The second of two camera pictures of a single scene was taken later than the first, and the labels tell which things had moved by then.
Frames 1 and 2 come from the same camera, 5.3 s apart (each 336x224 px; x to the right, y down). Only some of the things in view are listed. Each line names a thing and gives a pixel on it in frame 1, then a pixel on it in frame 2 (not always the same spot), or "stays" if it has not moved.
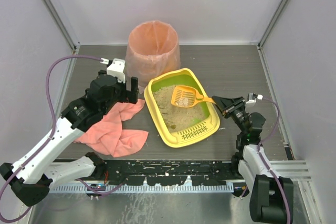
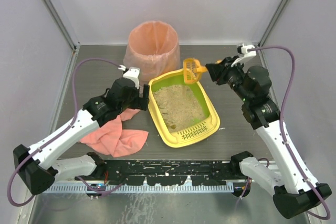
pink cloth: (107, 135) stays
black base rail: (172, 172) stays
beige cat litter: (175, 117) stays
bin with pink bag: (153, 50) stays
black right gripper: (232, 106) -> (213, 69)
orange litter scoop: (187, 97) -> (192, 69)
